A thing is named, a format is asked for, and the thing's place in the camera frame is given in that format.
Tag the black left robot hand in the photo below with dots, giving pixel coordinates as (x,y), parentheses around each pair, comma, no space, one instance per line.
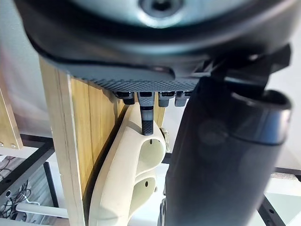
(145,51)

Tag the light wooden side panel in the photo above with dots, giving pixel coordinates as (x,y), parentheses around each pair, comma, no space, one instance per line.
(8,122)

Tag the black metal frame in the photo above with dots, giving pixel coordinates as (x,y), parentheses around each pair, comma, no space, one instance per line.
(44,150)
(277,207)

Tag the cream foam slipper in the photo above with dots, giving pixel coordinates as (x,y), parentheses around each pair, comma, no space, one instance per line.
(117,169)

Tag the white metal bar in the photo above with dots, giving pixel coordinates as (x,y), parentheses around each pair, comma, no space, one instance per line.
(42,210)

